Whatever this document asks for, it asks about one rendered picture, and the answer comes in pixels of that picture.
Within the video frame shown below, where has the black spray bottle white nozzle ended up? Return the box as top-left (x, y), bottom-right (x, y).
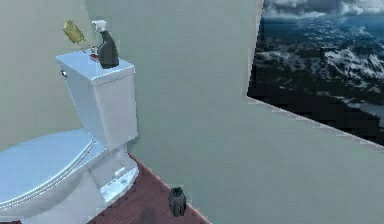
top-left (91, 19), bottom-right (120, 70)

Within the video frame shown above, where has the window with mountain view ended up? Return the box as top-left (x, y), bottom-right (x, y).
top-left (244, 0), bottom-right (384, 150)

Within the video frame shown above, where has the white toilet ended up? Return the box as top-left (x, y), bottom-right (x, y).
top-left (0, 49), bottom-right (140, 224)

